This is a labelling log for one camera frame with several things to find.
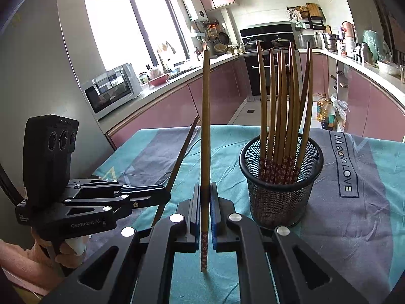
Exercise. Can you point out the pale green appliance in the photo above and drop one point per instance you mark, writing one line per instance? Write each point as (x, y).
(373, 46)

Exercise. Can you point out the person's left forearm pink sleeve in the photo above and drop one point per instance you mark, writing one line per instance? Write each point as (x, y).
(22, 266)

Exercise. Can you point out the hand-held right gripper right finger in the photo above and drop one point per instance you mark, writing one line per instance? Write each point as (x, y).
(214, 202)

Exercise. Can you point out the kitchen faucet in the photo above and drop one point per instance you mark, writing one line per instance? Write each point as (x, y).
(167, 53)

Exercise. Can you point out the white water heater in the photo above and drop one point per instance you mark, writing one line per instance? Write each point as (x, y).
(194, 8)

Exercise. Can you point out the black mesh utensil holder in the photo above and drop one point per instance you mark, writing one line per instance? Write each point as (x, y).
(278, 202)

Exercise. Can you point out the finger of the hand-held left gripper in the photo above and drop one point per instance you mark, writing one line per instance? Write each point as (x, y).
(152, 203)
(148, 191)

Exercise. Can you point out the black pot with lid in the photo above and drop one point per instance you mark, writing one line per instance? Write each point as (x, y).
(280, 43)

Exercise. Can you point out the wok with lid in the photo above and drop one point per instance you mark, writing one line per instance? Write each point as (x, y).
(251, 44)

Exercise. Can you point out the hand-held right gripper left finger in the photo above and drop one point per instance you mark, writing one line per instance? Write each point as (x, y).
(198, 202)

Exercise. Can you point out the white microwave oven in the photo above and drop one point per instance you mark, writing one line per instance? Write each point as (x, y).
(109, 93)

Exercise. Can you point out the wooden chopstick floral end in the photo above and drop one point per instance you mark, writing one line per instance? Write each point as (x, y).
(182, 158)
(205, 117)

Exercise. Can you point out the hanging black frying pan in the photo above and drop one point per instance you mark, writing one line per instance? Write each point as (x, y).
(223, 38)

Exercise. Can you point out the black range hood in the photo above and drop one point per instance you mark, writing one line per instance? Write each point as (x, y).
(267, 29)

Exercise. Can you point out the bunch of wooden chopsticks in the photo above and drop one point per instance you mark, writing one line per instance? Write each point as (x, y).
(280, 101)

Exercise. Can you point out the black built-in oven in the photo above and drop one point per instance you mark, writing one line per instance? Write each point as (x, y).
(272, 69)

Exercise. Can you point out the kitchen window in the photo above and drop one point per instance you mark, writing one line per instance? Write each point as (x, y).
(133, 31)

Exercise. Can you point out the grey refrigerator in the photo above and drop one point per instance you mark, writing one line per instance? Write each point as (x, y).
(47, 69)

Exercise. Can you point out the person's left hand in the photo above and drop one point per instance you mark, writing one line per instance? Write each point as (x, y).
(71, 253)

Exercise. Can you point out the steel pot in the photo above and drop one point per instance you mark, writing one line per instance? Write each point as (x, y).
(330, 41)

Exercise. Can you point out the red bowl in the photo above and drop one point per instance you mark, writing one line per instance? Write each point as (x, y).
(158, 79)

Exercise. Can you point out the teal and grey tablecloth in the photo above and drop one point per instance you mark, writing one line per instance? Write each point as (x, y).
(348, 228)

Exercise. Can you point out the cooking oil bottle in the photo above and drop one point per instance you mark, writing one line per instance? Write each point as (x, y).
(329, 115)
(322, 107)

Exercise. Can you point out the wall rack with kitchenware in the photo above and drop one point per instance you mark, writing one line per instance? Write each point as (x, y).
(307, 15)

